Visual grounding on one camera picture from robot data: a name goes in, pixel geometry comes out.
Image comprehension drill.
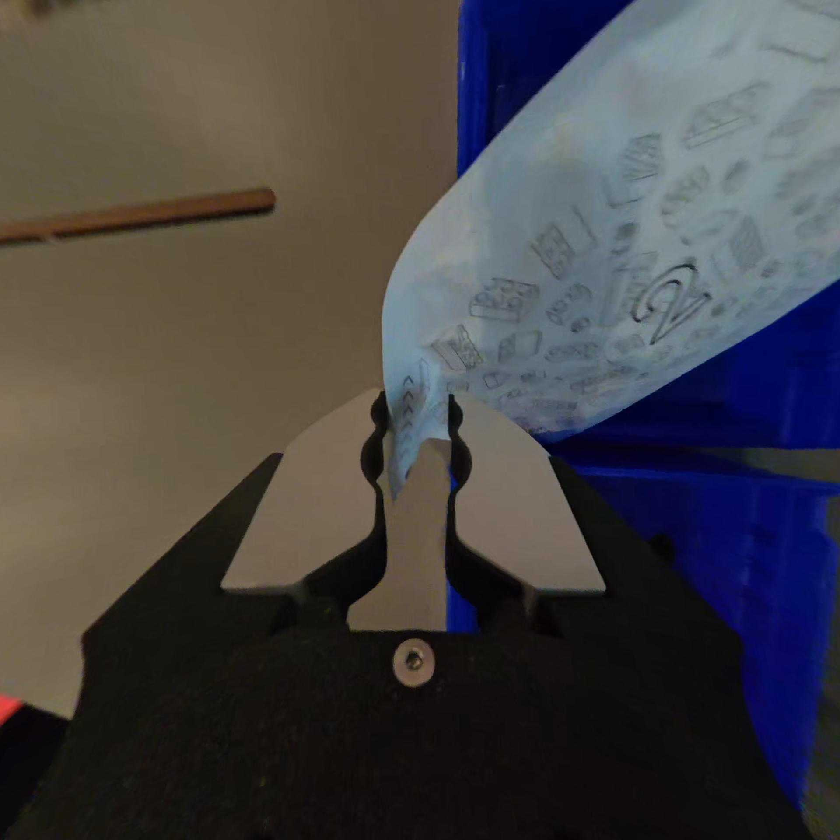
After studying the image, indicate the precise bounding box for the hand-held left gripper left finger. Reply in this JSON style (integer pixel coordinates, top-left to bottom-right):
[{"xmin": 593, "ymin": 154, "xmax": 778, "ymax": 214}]
[{"xmin": 220, "ymin": 390, "xmax": 389, "ymax": 597}]

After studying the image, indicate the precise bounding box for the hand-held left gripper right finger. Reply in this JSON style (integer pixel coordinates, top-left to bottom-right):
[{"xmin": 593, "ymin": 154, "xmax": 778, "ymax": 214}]
[{"xmin": 446, "ymin": 392, "xmax": 607, "ymax": 597}]

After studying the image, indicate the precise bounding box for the white brick-print paper bag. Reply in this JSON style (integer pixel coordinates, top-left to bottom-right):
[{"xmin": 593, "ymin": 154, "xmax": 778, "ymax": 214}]
[{"xmin": 381, "ymin": 0, "xmax": 840, "ymax": 505}]

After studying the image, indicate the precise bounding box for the blue plastic bin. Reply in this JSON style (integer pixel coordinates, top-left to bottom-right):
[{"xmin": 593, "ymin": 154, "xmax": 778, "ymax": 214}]
[
  {"xmin": 445, "ymin": 446, "xmax": 840, "ymax": 815},
  {"xmin": 456, "ymin": 0, "xmax": 840, "ymax": 454}
]

